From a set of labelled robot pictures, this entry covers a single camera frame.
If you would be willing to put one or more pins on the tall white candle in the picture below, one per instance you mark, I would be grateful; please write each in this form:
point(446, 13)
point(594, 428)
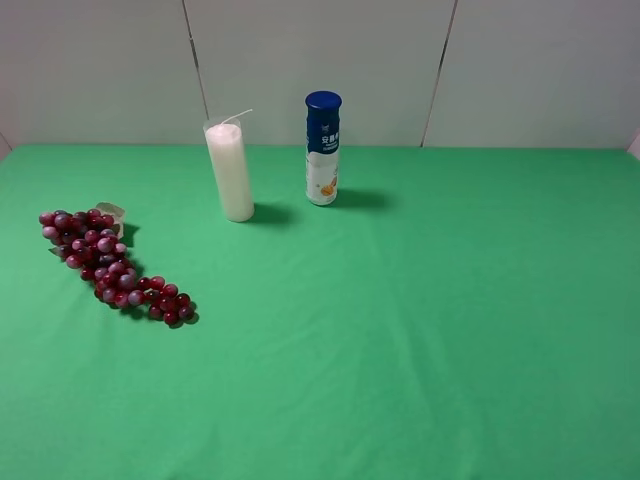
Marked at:
point(225, 144)

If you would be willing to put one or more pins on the blue and white bottle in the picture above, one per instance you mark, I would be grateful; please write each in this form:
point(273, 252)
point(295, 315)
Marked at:
point(322, 147)

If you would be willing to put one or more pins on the green tablecloth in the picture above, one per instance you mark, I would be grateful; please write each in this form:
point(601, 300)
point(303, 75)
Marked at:
point(455, 314)

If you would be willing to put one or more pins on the red artificial grape bunch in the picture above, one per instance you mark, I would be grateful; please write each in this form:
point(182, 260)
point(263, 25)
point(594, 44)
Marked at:
point(93, 242)

